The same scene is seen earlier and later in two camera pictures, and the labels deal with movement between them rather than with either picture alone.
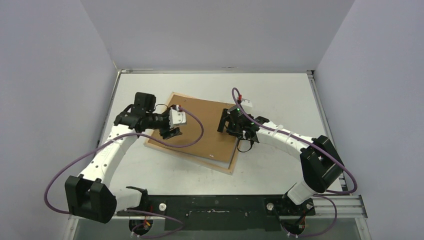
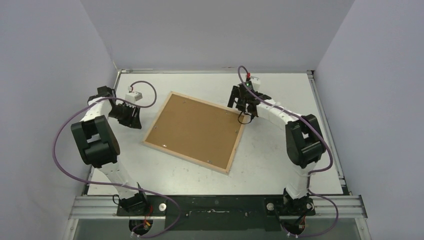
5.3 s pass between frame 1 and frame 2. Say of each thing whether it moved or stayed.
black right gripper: moved
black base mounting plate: stayed
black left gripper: moved
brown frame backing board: stayed
